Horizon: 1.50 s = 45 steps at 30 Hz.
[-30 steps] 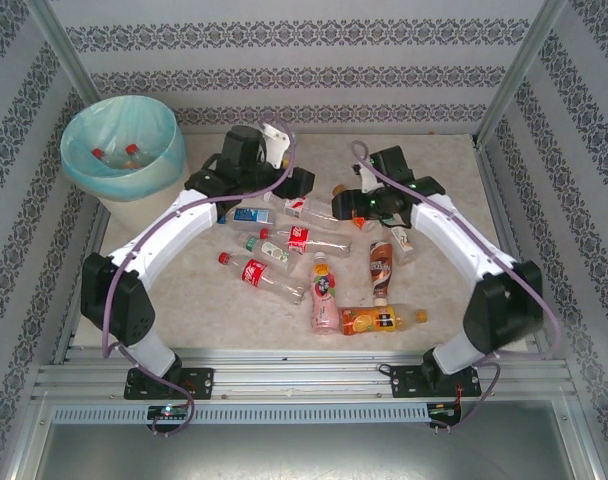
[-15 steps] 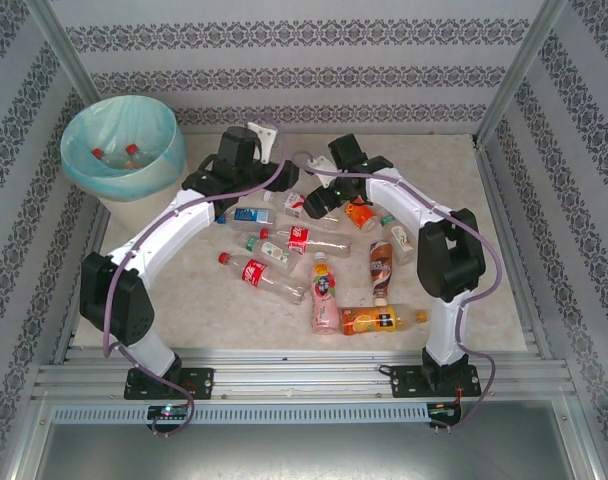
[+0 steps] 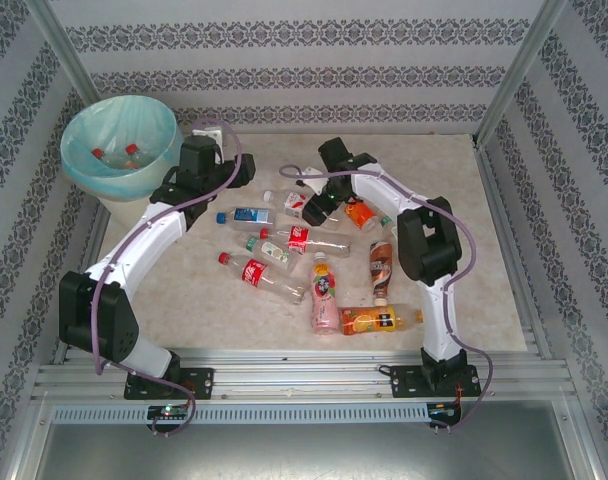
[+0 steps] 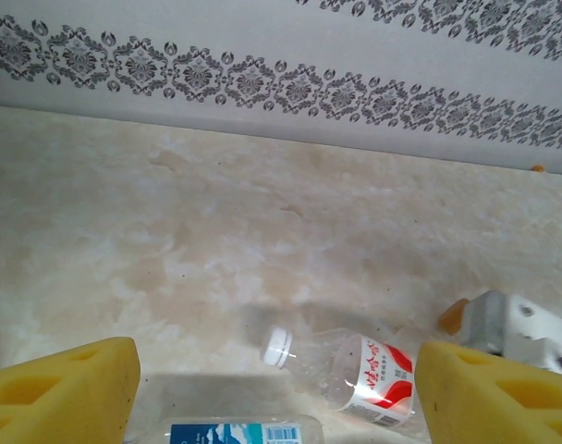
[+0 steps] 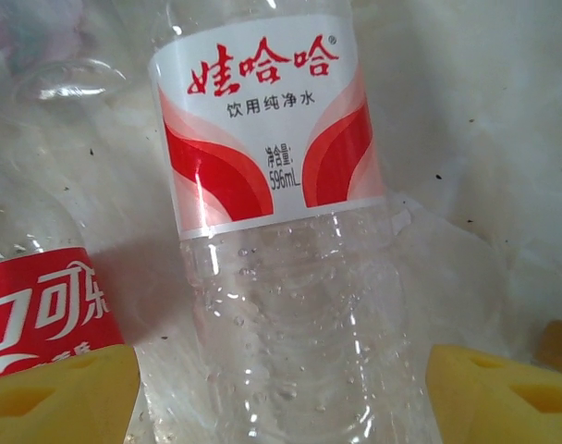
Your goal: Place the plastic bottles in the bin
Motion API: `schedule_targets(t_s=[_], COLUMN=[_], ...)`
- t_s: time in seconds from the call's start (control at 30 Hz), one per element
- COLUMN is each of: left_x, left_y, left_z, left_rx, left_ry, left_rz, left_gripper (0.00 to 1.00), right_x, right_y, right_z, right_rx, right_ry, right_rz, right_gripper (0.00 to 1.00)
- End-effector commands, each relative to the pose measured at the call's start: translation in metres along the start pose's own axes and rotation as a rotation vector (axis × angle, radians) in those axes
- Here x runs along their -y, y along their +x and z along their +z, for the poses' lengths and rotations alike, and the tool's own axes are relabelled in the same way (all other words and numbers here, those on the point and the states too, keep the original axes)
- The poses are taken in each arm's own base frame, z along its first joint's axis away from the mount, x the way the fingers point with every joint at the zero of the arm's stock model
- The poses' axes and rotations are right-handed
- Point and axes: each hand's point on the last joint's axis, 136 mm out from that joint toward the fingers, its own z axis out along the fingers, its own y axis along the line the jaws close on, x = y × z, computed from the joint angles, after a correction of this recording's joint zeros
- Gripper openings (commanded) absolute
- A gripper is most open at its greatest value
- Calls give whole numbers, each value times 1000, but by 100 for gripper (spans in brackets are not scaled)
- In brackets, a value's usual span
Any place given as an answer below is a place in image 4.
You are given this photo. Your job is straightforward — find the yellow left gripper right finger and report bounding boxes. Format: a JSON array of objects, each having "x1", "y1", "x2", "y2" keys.
[{"x1": 414, "y1": 340, "x2": 562, "y2": 444}]

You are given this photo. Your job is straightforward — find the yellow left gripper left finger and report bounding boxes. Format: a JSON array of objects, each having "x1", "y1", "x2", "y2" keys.
[{"x1": 0, "y1": 336, "x2": 141, "y2": 444}]

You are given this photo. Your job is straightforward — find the clear bottle white cap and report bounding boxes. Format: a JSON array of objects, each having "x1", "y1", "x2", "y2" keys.
[{"x1": 261, "y1": 326, "x2": 417, "y2": 429}]

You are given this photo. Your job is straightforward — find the clear bottle blue cap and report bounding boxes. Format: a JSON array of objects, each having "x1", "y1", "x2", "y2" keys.
[{"x1": 131, "y1": 413, "x2": 324, "y2": 444}]

